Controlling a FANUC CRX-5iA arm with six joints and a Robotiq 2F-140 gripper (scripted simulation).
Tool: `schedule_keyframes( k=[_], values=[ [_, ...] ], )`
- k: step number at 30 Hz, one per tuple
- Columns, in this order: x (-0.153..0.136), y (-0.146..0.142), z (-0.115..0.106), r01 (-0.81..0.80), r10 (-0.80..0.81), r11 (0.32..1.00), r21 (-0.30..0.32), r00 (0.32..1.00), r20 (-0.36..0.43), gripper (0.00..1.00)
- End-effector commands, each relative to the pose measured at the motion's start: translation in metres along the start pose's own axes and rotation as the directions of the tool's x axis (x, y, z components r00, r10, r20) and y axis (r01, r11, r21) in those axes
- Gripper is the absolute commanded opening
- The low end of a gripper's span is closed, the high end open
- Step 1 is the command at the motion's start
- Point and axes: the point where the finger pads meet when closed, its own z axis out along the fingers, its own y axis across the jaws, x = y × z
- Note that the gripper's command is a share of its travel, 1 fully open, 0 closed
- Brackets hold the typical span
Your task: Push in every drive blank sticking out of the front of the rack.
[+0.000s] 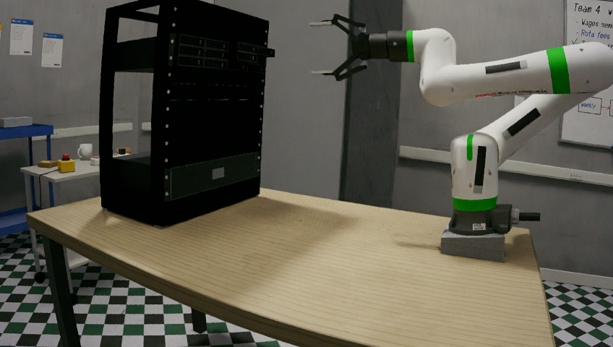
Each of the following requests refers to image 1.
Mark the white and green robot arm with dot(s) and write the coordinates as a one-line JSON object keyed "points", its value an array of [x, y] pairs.
{"points": [[584, 69]]}

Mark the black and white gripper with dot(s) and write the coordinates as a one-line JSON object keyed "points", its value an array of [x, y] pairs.
{"points": [[364, 46]]}

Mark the black server rack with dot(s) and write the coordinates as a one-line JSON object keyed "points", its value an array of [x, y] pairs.
{"points": [[199, 161]]}

